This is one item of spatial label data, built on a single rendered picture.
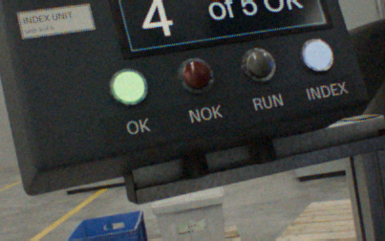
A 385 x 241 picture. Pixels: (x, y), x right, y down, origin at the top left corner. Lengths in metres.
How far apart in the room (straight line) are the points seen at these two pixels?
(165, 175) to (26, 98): 0.14
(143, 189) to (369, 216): 0.21
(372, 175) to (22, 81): 0.32
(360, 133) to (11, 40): 0.31
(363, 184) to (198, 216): 3.22
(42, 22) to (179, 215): 3.37
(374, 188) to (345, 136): 0.06
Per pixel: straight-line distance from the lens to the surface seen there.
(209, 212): 3.82
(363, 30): 1.40
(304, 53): 0.53
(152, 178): 0.54
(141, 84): 0.47
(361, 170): 0.63
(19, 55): 0.47
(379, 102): 1.18
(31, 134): 0.46
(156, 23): 0.50
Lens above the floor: 1.11
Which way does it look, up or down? 3 degrees down
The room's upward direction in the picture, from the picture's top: 10 degrees counter-clockwise
